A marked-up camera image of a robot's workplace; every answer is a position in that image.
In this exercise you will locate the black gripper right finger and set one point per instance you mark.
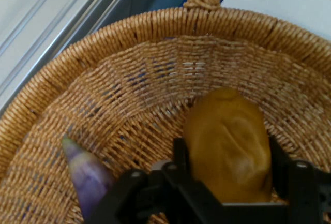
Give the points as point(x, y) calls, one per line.
point(305, 190)

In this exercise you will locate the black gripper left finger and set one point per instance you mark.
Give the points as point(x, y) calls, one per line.
point(160, 198)

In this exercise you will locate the yellow-brown toy potato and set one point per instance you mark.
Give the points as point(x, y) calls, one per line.
point(227, 141)

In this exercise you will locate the purple eggplant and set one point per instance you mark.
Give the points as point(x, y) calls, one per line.
point(86, 177)

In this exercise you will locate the aluminium frame rail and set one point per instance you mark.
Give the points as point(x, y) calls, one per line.
point(77, 14)

